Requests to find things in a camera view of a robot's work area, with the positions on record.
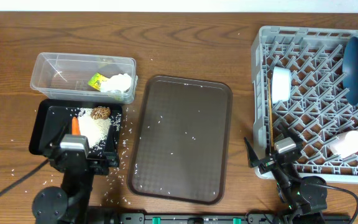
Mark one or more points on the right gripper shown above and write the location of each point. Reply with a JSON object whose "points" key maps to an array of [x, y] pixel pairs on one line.
{"points": [[269, 163]]}

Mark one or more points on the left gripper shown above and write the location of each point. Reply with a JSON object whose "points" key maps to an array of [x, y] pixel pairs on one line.
{"points": [[105, 166]]}

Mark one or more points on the orange carrot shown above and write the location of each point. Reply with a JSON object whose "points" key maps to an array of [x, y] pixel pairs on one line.
{"points": [[75, 127]]}

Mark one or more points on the wooden chopstick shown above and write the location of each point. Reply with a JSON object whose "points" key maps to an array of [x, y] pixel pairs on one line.
{"points": [[270, 113]]}

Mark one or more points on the brown noodle clump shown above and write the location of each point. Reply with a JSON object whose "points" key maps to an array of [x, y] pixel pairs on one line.
{"points": [[100, 113]]}

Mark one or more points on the light blue rice bowl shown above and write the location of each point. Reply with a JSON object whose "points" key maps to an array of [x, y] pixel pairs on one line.
{"points": [[281, 84]]}

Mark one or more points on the pink plastic cup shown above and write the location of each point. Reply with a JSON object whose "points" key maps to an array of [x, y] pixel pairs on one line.
{"points": [[345, 144]]}

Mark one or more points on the foil snack wrapper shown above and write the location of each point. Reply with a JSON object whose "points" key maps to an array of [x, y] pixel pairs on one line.
{"points": [[96, 80]]}

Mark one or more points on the white paper napkin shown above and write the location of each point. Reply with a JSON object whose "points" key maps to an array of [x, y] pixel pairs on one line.
{"points": [[118, 83]]}

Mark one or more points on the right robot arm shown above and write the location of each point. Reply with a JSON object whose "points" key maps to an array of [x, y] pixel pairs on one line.
{"points": [[305, 196]]}

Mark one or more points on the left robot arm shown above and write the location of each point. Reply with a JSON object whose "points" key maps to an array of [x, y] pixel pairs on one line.
{"points": [[69, 203]]}

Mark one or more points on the grey dishwasher rack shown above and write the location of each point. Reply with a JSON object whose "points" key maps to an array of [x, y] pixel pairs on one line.
{"points": [[317, 110]]}

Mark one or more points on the pile of white rice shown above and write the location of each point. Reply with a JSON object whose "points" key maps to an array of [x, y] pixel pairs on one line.
{"points": [[95, 130]]}

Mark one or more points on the brown plastic tray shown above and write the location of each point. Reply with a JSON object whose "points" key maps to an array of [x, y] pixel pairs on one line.
{"points": [[180, 149]]}

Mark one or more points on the clear plastic bin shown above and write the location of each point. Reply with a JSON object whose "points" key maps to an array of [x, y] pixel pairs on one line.
{"points": [[64, 76]]}

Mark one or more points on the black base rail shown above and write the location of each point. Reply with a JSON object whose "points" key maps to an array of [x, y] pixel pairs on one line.
{"points": [[106, 215]]}

